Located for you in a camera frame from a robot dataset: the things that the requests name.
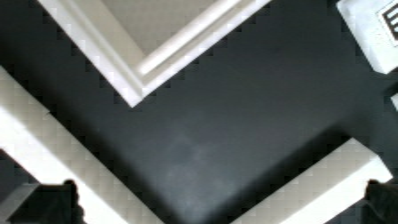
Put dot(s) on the white cabinet door panel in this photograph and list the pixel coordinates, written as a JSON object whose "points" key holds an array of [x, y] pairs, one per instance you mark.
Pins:
{"points": [[395, 101], [370, 16]]}

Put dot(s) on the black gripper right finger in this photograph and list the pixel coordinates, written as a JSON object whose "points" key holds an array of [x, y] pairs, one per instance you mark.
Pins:
{"points": [[381, 208]]}

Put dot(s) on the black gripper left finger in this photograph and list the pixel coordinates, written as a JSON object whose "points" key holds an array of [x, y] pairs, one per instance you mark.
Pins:
{"points": [[43, 204]]}

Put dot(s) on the white border fence rail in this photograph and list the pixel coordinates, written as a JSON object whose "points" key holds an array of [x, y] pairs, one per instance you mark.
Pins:
{"points": [[36, 141]]}

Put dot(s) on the white cabinet body box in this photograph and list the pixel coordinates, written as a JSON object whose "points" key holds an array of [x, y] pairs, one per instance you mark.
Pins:
{"points": [[144, 36]]}

